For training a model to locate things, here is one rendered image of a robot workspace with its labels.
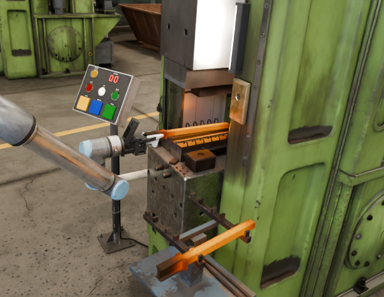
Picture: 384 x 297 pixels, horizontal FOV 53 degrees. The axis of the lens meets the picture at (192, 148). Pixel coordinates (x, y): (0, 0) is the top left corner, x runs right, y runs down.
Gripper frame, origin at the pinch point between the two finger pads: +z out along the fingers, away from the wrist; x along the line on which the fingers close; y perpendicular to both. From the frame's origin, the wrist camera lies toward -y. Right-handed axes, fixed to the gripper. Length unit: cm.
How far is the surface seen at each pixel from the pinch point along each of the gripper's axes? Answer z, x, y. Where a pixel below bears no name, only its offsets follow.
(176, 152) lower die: 7.3, 3.7, 9.6
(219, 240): -12, 68, 9
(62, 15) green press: 74, -474, 8
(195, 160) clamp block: 8.1, 19.4, 6.8
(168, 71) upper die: 7.8, -7.6, -26.7
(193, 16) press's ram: 8, 11, -53
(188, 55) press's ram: 8.1, 8.5, -37.3
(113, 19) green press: 166, -507, 20
